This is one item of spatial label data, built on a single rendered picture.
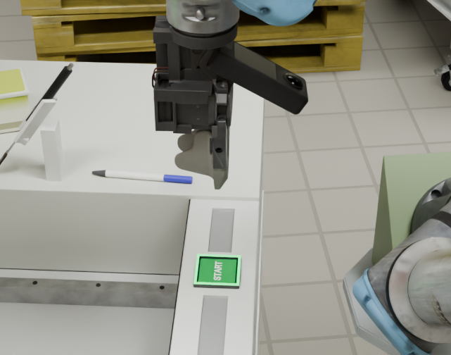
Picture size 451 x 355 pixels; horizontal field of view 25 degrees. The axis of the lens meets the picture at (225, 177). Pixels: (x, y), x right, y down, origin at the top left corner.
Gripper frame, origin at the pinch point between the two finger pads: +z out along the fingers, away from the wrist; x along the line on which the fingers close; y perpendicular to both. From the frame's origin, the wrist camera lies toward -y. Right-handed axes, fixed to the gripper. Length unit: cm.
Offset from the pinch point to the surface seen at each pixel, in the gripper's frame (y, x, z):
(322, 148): -21, -168, 110
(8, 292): 30.3, -8.1, 26.6
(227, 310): -0.8, 6.5, 14.6
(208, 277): 1.8, 1.3, 14.2
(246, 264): -2.7, -1.9, 14.6
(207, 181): 3.4, -18.3, 14.0
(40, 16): 70, -198, 83
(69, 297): 21.9, -8.1, 27.1
